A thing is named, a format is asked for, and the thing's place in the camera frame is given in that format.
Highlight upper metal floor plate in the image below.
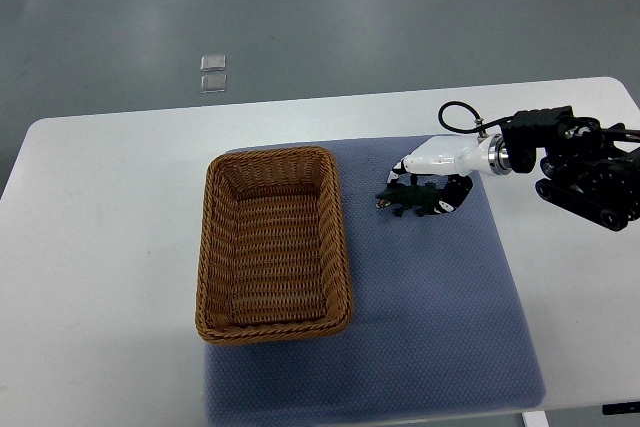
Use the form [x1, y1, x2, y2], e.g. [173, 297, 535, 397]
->
[200, 54, 226, 72]

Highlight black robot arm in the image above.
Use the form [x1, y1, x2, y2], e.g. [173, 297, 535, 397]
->
[500, 106, 639, 231]

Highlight black table control panel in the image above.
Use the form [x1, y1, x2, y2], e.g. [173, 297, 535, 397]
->
[602, 401, 640, 416]

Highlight brown wicker basket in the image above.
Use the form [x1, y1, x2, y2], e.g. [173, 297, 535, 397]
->
[195, 146, 354, 346]

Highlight blue grey fabric mat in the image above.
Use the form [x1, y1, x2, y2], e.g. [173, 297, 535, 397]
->
[204, 137, 545, 426]

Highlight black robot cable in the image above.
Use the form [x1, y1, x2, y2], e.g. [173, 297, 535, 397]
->
[438, 100, 516, 140]

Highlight white table leg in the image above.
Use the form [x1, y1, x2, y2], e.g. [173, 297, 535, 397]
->
[521, 411, 550, 427]

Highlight dark green toy crocodile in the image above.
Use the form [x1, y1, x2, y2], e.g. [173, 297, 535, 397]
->
[376, 182, 441, 217]

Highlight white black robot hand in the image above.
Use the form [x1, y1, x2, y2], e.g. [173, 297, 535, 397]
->
[385, 134, 511, 215]

